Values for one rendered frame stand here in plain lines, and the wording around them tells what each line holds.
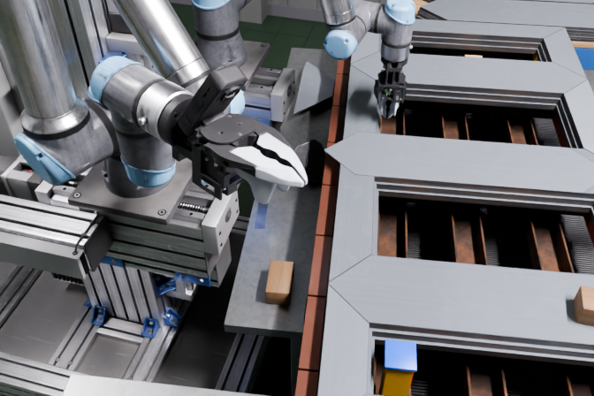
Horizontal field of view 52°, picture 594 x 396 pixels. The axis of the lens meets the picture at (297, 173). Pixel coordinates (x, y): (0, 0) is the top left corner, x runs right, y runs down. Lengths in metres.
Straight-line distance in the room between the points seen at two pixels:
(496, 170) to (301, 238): 0.54
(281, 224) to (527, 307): 0.69
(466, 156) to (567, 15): 1.00
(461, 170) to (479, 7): 0.99
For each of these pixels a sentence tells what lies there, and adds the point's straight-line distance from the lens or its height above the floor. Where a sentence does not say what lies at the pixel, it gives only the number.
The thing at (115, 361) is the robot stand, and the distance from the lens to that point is 2.07.
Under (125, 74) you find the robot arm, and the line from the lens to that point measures 0.85.
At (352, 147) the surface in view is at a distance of 1.66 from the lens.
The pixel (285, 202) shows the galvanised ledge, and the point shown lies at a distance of 1.76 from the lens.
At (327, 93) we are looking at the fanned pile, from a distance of 2.12.
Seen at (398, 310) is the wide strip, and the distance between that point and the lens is 1.30.
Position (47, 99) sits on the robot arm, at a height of 1.33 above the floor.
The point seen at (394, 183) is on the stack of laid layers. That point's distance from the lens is 1.59.
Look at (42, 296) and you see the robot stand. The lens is 2.30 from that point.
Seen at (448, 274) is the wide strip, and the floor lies 0.87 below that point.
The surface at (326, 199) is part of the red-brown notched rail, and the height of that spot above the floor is 0.83.
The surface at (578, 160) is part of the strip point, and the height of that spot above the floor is 0.87.
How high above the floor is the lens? 1.91
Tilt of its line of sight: 42 degrees down
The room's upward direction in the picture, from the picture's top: straight up
